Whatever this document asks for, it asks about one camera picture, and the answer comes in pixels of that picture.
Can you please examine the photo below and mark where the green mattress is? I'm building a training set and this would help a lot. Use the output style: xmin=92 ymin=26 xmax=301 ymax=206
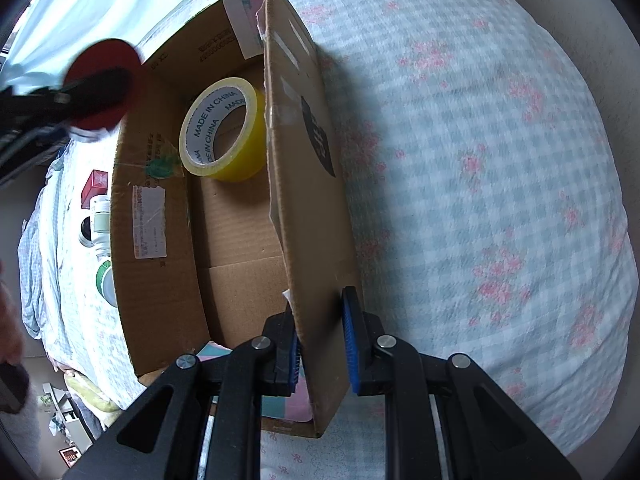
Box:
xmin=64 ymin=374 xmax=123 ymax=412

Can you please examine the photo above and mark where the red small box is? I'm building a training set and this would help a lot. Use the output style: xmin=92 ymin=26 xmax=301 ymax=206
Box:
xmin=81 ymin=170 xmax=109 ymax=211

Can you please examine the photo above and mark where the red round lid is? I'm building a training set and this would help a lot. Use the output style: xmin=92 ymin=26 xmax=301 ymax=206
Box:
xmin=62 ymin=37 xmax=144 ymax=134

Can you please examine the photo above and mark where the white round jar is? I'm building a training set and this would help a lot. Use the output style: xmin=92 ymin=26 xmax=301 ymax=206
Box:
xmin=77 ymin=215 xmax=96 ymax=249

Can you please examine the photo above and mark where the white papers pile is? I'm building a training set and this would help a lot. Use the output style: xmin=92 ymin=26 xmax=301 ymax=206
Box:
xmin=42 ymin=382 xmax=83 ymax=436

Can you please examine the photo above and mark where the white bottle green label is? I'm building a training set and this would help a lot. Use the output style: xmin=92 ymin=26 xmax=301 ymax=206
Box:
xmin=90 ymin=196 xmax=113 ymax=257

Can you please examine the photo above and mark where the yellow tape roll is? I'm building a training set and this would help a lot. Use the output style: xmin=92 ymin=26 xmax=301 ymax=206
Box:
xmin=178 ymin=76 xmax=267 ymax=182

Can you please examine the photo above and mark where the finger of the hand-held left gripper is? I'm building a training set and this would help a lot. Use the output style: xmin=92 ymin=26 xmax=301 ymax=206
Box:
xmin=0 ymin=126 xmax=68 ymax=186
xmin=0 ymin=66 xmax=132 ymax=127

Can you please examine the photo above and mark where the cardboard box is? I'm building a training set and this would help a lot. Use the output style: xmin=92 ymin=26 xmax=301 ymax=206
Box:
xmin=109 ymin=0 xmax=362 ymax=439

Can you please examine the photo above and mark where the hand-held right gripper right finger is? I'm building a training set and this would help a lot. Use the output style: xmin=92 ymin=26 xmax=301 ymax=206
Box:
xmin=341 ymin=286 xmax=583 ymax=480

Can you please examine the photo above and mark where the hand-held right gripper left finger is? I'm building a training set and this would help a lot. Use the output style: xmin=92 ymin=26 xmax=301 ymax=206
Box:
xmin=62 ymin=305 xmax=306 ymax=480

